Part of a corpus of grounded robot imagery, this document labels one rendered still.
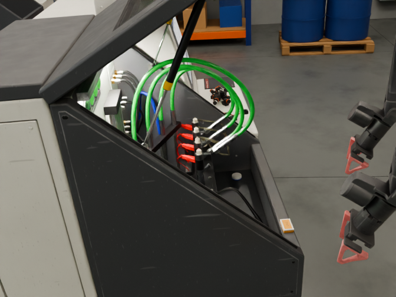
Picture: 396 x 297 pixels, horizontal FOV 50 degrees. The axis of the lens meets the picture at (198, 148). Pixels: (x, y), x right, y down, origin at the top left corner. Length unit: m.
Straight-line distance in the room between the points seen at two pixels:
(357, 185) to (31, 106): 0.75
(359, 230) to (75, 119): 0.72
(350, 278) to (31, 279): 1.76
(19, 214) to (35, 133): 0.23
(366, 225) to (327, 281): 1.41
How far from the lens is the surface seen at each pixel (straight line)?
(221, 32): 6.54
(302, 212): 2.94
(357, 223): 1.12
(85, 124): 0.96
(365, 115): 1.44
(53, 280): 1.26
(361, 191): 1.06
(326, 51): 6.10
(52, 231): 1.14
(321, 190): 3.17
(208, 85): 2.27
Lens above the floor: 1.78
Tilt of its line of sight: 29 degrees down
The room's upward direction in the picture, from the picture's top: 4 degrees counter-clockwise
